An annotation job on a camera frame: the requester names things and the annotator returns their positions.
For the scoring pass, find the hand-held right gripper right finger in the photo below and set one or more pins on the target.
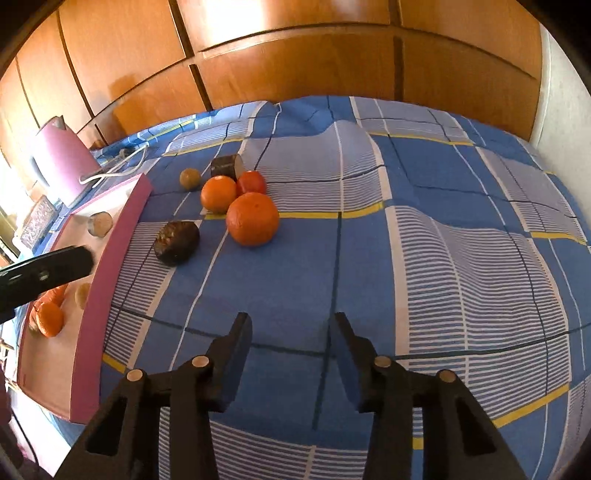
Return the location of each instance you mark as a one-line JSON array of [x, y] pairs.
[[345, 369]]

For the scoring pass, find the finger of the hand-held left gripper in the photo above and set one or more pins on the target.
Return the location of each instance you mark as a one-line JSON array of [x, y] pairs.
[[51, 270]]

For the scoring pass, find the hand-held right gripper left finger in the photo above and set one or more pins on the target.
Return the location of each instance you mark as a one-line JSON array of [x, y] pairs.
[[233, 364]]

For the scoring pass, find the orange carrot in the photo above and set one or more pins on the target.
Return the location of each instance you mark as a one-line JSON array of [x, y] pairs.
[[48, 318]]

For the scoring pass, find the pink shallow cardboard box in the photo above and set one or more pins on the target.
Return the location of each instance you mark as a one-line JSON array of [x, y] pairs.
[[60, 369]]

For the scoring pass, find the dark brown round fruit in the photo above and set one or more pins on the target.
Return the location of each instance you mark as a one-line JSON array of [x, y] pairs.
[[177, 242]]

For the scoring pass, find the large orange with stem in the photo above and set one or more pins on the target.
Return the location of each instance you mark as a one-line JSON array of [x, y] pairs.
[[253, 219]]

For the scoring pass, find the small yellow-green round fruit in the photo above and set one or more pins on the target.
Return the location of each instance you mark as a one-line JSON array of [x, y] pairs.
[[190, 178]]

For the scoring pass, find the medium orange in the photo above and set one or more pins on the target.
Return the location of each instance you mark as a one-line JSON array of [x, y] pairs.
[[217, 194]]

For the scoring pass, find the reddish orange tangerine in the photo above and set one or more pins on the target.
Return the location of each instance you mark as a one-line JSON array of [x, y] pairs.
[[253, 182]]

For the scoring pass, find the small tan round fruit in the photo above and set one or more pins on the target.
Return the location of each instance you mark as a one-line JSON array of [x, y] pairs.
[[83, 294]]

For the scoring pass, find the silver embossed tissue box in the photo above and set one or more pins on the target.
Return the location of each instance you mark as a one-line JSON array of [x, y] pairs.
[[37, 221]]

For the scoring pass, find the short dark sugarcane piece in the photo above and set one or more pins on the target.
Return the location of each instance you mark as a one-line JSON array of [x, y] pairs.
[[100, 224]]

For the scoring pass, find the pink electric kettle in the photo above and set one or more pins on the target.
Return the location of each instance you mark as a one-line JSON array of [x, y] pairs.
[[64, 157]]

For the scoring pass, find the blue plaid tablecloth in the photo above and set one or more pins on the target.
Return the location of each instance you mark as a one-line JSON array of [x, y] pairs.
[[415, 194]]

